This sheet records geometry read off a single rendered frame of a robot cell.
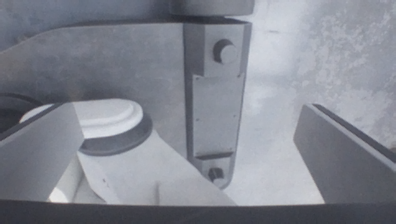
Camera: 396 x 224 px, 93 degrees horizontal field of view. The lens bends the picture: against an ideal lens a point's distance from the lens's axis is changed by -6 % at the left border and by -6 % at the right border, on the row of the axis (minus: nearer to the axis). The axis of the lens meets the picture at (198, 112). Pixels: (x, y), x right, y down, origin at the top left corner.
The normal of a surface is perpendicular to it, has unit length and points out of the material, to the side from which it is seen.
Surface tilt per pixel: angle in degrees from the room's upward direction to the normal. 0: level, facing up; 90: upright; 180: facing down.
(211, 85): 0
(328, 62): 0
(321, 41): 0
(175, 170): 90
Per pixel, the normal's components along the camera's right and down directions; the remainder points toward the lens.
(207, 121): 0.20, 0.48
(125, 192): 0.00, -0.87
